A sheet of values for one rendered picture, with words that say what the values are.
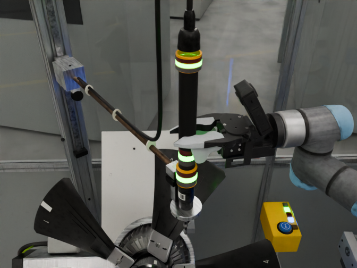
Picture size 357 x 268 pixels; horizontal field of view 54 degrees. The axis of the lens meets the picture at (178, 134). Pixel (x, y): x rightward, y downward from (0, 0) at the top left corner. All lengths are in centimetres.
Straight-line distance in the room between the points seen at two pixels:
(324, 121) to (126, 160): 68
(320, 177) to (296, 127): 13
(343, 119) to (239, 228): 133
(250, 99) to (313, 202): 138
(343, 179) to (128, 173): 69
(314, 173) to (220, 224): 122
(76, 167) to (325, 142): 103
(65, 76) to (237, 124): 64
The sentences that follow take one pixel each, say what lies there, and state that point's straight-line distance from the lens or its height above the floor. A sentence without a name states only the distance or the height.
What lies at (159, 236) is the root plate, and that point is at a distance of 98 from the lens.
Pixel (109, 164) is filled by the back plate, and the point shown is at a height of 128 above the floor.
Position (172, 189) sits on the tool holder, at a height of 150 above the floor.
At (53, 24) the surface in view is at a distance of 120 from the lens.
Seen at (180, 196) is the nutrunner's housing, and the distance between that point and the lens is 74.
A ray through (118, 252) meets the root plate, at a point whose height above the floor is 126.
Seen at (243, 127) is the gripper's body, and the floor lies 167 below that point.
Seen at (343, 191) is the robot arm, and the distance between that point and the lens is 76.
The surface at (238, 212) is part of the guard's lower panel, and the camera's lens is 189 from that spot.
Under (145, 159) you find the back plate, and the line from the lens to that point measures 118.
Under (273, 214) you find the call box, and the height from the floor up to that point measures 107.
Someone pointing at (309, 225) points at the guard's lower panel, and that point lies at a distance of 209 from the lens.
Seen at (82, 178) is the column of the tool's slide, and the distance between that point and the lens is 152.
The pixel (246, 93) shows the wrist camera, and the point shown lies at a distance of 62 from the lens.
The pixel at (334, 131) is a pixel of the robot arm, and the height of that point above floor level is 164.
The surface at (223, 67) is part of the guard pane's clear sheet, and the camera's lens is 139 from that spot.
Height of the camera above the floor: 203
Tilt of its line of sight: 35 degrees down
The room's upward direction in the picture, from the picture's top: straight up
